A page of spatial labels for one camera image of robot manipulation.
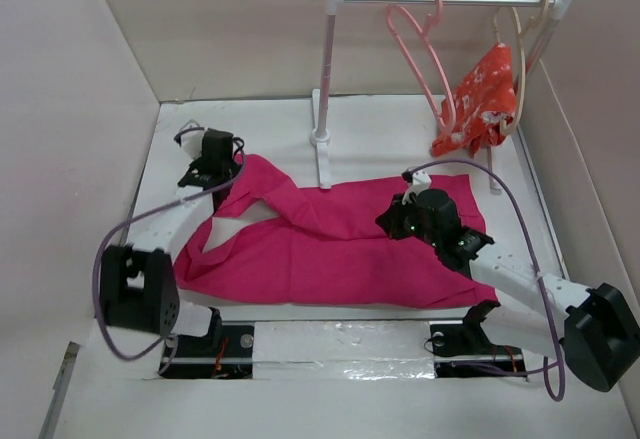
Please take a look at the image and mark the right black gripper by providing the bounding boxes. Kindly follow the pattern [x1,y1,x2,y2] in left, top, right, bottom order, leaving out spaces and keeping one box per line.
[376,191,440,249]

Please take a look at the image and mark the magenta pink trousers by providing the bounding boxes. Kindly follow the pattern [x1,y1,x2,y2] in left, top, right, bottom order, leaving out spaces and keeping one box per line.
[174,155,496,309]

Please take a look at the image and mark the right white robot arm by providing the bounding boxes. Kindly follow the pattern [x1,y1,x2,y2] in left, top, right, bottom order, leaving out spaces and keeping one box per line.
[376,189,639,392]

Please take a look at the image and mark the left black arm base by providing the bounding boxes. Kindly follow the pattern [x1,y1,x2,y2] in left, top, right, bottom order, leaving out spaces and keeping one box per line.
[158,308,256,380]

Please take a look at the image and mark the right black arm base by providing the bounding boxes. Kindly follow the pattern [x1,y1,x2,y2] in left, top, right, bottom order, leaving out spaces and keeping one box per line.
[423,300,526,379]

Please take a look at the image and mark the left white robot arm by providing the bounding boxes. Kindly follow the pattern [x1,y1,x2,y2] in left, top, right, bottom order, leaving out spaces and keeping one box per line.
[93,126,244,356]

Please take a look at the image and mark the pink plastic hanger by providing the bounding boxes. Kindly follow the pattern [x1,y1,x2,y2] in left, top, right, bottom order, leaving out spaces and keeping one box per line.
[384,0,459,130]

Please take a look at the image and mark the beige wooden hanger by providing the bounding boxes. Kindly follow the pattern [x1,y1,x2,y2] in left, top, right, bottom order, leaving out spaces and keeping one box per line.
[492,0,551,137]

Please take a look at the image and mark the white clothes rack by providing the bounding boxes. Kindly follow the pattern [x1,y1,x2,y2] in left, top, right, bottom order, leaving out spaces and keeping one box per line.
[310,0,573,190]

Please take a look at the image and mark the orange floral garment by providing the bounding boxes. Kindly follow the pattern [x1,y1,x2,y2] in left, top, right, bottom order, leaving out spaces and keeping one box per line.
[431,43,517,157]

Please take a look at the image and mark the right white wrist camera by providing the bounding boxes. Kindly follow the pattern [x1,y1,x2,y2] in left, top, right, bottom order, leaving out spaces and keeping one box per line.
[401,169,432,205]

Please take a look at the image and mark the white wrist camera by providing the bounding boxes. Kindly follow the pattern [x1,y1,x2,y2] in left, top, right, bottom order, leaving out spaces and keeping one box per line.
[401,169,432,205]
[173,120,205,159]

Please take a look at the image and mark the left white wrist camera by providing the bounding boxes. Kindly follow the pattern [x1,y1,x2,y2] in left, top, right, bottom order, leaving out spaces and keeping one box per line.
[173,120,205,159]

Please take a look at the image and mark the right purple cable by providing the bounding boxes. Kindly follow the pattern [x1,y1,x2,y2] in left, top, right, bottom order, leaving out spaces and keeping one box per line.
[402,160,569,404]

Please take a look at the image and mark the purple cable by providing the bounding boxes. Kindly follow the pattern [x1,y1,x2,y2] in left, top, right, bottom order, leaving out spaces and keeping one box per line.
[93,126,249,360]
[402,160,569,404]

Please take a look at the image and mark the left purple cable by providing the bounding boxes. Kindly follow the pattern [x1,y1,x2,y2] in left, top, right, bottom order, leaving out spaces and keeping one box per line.
[93,126,249,360]

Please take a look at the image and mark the metal side rail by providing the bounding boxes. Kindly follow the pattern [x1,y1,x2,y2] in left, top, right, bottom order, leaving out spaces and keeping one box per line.
[38,341,80,439]

